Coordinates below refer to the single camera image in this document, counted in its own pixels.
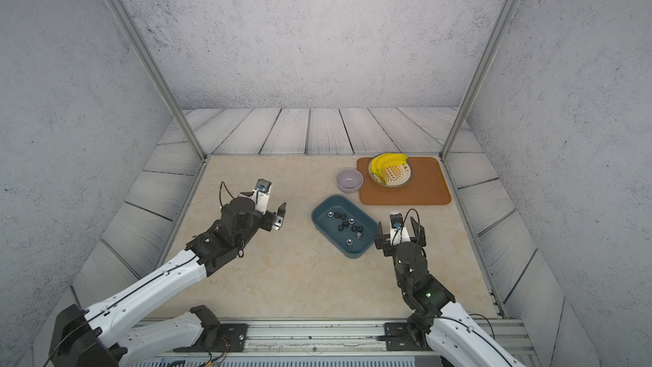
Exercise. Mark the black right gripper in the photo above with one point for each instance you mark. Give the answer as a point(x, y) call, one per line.
point(384, 242)

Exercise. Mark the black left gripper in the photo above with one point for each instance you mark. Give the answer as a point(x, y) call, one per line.
point(279, 217)

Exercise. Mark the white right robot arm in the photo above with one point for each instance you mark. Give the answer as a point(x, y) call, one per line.
point(438, 322)

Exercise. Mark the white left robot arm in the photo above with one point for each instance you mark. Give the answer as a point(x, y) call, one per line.
point(107, 333)

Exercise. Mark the teal plastic storage box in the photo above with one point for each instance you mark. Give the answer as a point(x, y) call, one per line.
point(328, 226)

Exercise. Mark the brown plastic tray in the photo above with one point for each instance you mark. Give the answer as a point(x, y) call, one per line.
point(427, 187)

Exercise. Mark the patterned ceramic plate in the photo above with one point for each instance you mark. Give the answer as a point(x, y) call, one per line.
point(395, 177)

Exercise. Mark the lilac grey bowl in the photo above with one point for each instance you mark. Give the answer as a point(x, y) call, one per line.
point(349, 180)

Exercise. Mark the yellow banana bunch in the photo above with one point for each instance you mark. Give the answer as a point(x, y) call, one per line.
point(380, 163)

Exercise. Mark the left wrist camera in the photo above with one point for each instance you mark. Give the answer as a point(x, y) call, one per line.
point(259, 195)

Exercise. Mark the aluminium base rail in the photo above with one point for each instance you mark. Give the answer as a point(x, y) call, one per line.
point(277, 337)

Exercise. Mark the aluminium frame post right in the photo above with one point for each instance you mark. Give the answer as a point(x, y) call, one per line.
point(499, 28)

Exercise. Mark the aluminium frame post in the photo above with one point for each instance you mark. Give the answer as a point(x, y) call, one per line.
point(499, 28)
point(125, 20)

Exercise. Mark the aluminium frame post left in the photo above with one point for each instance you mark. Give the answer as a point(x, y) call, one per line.
point(125, 20)

